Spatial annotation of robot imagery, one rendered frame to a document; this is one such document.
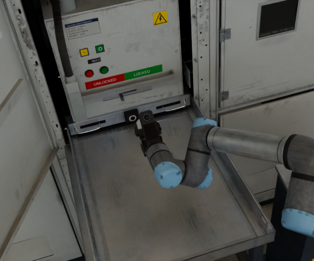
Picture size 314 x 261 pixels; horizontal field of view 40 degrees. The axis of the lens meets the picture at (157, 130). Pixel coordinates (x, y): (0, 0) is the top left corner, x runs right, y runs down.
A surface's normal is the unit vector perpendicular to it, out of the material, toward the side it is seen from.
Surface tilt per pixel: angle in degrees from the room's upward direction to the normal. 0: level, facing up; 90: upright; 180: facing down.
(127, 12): 90
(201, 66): 90
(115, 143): 0
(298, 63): 90
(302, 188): 46
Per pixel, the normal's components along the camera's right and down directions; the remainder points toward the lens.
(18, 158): 0.98, 0.06
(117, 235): -0.09, -0.74
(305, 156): -0.59, -0.46
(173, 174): 0.25, 0.50
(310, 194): -0.37, -0.15
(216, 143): -0.73, 0.22
